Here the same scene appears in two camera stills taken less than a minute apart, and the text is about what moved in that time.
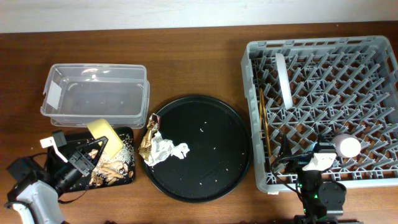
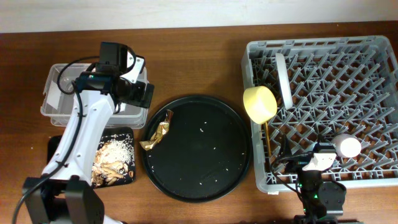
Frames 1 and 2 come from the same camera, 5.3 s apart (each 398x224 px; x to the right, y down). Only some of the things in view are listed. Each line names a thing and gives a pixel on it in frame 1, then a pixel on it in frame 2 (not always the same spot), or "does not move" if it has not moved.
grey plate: x=285 y=79 does not move
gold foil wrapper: x=153 y=126 → x=162 y=130
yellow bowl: x=101 y=129 → x=260 y=104
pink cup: x=346 y=145 does not move
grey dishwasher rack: x=304 y=94 does not move
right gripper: x=310 y=175 does not move
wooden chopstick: x=266 y=117 does not move
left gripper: x=80 y=162 → x=142 y=96
